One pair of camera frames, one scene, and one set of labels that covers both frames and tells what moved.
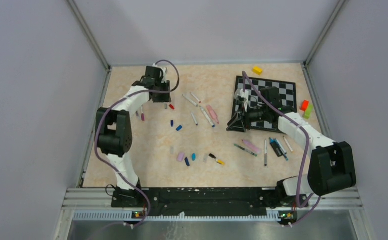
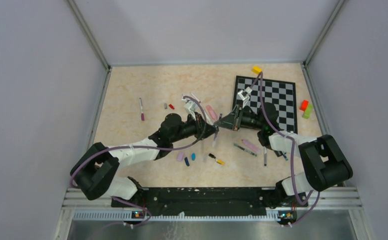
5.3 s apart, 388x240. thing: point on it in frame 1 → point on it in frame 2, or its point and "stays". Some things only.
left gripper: [165, 98] → [202, 129]
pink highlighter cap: [180, 156] stays
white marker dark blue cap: [265, 149] stays
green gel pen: [245, 150] stays
